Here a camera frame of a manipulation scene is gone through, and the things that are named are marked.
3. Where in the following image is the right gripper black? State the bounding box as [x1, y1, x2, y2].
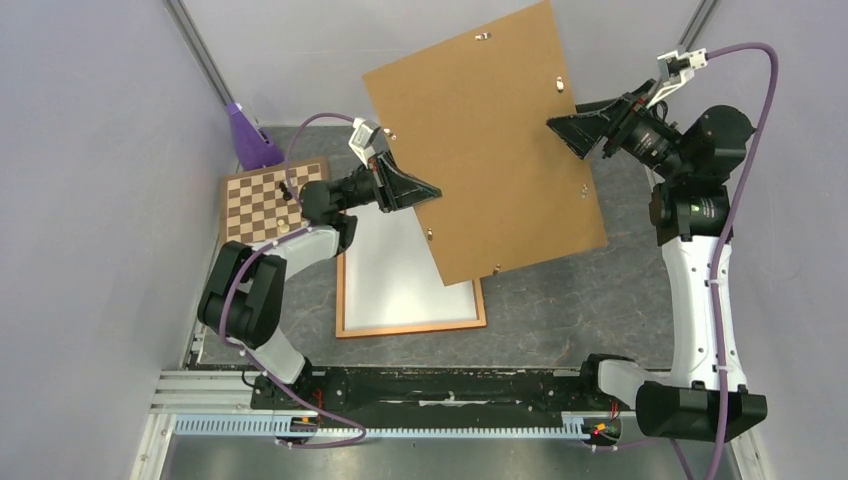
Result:
[549, 79, 691, 182]

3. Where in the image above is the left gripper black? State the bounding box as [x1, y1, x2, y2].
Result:
[335, 150, 440, 213]

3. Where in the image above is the building and sky photo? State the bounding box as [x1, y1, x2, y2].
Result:
[336, 204, 487, 338]

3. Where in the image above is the wooden picture frame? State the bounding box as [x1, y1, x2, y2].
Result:
[335, 254, 487, 339]

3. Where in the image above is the brown cardboard backing board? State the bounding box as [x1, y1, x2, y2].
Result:
[363, 1, 607, 285]

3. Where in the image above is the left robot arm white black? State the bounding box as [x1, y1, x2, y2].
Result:
[196, 151, 442, 408]

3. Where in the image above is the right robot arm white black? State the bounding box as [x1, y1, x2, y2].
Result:
[546, 85, 768, 442]

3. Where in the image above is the black chess piece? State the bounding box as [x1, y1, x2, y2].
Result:
[278, 182, 293, 202]

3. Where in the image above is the wooden chessboard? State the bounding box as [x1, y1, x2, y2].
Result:
[219, 157, 329, 244]

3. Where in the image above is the purple plastic cone object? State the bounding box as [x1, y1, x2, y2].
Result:
[225, 102, 285, 171]

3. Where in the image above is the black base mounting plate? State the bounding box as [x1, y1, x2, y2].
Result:
[242, 366, 631, 434]

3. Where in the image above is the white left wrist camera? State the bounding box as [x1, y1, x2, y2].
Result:
[348, 117, 382, 166]

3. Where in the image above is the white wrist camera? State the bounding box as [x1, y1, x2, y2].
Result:
[647, 49, 708, 108]
[348, 117, 382, 166]

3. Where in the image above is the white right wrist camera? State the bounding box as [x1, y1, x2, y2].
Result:
[647, 49, 708, 108]

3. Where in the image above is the aluminium rail frame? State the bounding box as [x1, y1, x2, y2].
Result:
[129, 370, 770, 480]

